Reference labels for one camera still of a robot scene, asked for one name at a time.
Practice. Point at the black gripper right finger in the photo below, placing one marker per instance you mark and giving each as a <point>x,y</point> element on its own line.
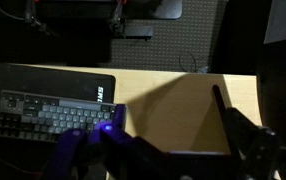
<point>235,125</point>

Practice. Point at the black desk mat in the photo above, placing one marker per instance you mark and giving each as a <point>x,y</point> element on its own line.
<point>51,82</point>

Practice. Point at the black flat bar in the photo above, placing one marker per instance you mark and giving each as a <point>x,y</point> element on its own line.
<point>138,32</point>

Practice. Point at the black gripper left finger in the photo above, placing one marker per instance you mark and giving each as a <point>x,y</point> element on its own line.
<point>114,129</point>

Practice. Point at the grey mechanical keyboard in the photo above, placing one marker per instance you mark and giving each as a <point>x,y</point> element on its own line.
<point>44,118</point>

